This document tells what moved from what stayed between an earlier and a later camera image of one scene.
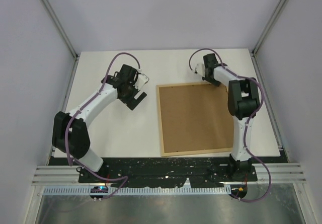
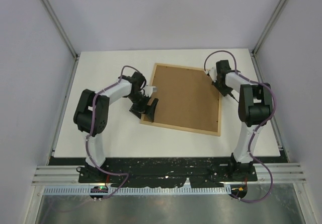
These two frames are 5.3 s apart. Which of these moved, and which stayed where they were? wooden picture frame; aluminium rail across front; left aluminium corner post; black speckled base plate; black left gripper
Moved: black left gripper; wooden picture frame
Stayed: left aluminium corner post; aluminium rail across front; black speckled base plate
